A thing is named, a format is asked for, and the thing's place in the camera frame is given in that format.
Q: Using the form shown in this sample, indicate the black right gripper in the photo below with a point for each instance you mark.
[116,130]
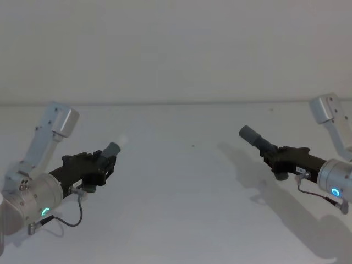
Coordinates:
[294,160]

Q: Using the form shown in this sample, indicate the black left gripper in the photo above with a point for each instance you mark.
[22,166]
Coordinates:
[79,169]

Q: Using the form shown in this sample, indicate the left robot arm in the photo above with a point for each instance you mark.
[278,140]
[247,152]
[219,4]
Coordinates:
[35,192]

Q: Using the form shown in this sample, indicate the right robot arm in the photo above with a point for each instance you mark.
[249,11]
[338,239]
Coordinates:
[334,176]

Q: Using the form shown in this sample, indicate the white table cloth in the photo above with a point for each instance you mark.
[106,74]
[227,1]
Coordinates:
[176,198]

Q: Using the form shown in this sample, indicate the white curtain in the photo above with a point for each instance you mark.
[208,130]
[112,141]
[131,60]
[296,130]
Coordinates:
[176,49]

